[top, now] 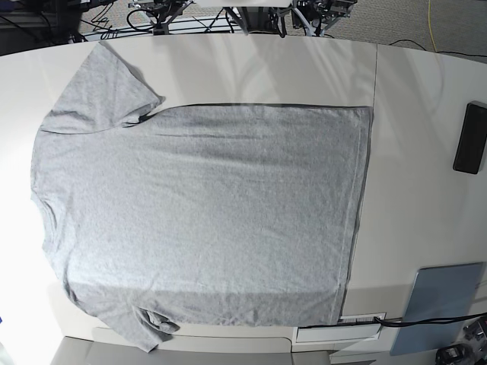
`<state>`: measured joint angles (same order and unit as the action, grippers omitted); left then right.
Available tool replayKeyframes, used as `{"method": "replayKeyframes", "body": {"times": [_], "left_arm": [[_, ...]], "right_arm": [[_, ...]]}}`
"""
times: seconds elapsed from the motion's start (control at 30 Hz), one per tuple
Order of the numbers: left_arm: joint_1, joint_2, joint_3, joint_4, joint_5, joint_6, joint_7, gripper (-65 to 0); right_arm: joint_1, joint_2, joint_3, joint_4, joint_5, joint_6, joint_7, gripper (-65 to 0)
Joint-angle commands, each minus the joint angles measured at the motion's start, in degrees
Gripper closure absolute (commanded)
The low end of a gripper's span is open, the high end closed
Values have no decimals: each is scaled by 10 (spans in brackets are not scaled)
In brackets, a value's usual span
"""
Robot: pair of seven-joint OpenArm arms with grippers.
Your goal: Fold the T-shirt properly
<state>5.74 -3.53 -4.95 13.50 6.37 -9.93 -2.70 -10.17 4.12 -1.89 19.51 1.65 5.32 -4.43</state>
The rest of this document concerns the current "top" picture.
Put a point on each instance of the blue-grey tablet board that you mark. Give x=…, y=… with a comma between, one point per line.
x=437, y=292

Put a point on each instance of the black phone on table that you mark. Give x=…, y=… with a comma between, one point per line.
x=471, y=144

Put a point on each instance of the black device bottom right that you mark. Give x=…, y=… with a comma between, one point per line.
x=456, y=354

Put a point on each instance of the grey T-shirt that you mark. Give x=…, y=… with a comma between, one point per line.
x=209, y=214

